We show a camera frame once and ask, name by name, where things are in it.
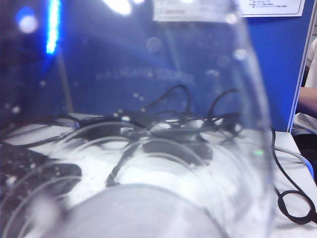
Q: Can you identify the clear plastic water bottle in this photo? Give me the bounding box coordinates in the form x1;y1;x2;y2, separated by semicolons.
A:
0;0;276;238

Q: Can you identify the bare person forearm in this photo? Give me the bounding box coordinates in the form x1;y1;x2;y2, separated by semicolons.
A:
298;86;317;117

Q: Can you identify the white paper label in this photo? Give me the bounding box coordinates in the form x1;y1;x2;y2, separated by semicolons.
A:
153;0;238;22

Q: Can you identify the white printed paper sheet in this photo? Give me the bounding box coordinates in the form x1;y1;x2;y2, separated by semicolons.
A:
238;0;306;17

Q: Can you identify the person in white shirt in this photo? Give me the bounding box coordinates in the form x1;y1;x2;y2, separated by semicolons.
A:
292;23;317;136

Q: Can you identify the thin black cable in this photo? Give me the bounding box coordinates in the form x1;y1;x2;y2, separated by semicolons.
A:
145;84;193;119

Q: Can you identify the black barrel plug cable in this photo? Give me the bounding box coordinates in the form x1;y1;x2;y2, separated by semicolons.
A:
106;142;139;187

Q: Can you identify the black looped cable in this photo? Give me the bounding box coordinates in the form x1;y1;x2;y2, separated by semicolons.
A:
270;126;317;225

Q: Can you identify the grey cable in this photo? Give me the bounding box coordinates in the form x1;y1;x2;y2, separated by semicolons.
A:
274;145;317;179

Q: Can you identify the silver partition frame post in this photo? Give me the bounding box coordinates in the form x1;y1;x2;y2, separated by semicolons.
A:
288;0;317;133

